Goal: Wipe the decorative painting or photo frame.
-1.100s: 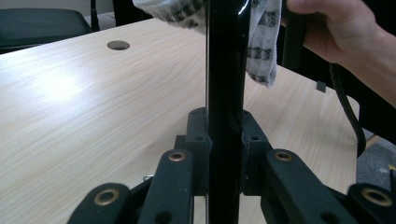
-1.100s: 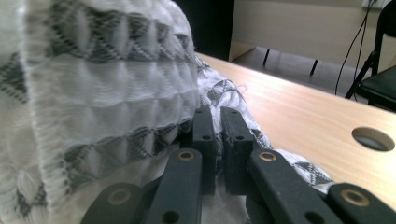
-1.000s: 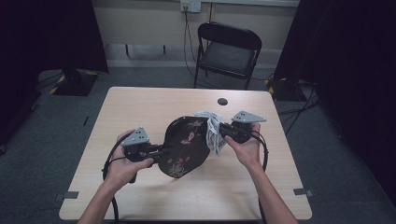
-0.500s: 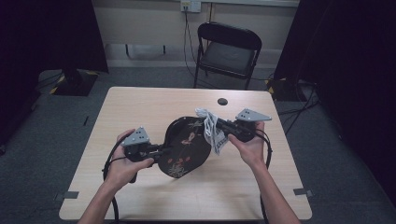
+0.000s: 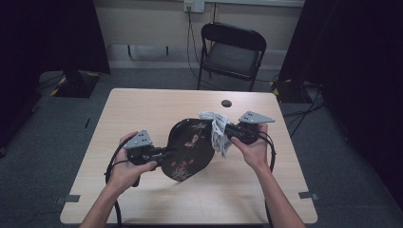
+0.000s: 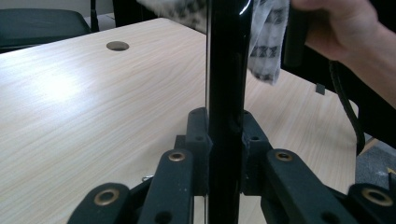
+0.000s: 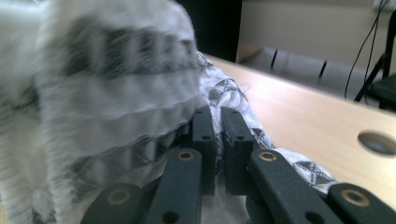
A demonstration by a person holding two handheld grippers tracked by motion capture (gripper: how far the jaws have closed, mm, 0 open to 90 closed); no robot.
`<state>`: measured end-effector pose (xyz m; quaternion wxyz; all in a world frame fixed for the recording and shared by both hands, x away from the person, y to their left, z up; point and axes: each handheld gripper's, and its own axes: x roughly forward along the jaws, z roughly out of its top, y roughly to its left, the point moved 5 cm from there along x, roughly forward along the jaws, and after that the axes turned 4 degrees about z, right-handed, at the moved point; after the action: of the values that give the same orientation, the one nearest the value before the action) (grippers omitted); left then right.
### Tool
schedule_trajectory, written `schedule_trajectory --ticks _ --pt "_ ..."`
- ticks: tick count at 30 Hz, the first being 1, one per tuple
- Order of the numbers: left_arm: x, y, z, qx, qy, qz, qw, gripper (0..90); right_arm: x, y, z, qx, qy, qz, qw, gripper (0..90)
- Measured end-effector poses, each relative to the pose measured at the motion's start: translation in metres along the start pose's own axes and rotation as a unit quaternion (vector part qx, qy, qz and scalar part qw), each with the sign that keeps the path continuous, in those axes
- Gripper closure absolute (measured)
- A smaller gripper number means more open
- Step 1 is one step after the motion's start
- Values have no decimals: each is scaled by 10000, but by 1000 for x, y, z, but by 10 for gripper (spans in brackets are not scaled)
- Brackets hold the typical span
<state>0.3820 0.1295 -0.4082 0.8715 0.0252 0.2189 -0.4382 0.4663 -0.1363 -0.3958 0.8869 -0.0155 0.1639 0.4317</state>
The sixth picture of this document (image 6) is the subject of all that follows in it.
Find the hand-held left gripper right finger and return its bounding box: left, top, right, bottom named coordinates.
left=240, top=109, right=275, bottom=197

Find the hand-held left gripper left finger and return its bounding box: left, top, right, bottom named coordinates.
left=173, top=106, right=213, bottom=198

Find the white black checkered cloth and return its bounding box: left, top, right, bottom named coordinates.
left=135, top=0, right=291, bottom=86

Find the black flower-painted lacquer tray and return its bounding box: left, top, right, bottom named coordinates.
left=205, top=0, right=254, bottom=224

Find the dark round table grommet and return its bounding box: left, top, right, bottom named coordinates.
left=106, top=40, right=131, bottom=52

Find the black folding chair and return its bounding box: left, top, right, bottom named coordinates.
left=0, top=0, right=101, bottom=54

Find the right hand-held gripper cable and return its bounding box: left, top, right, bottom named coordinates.
left=328, top=60, right=366, bottom=157

